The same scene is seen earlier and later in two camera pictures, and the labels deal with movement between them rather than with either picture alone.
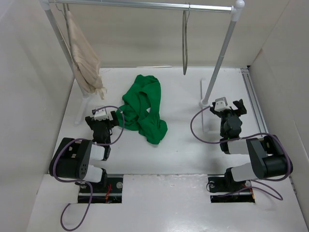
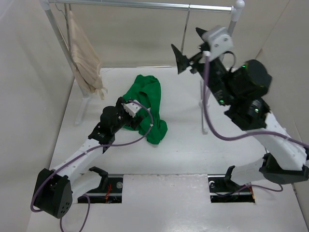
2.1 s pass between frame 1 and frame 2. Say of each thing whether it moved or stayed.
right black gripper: moved
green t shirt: stayed
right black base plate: stayed
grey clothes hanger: moved
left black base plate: stayed
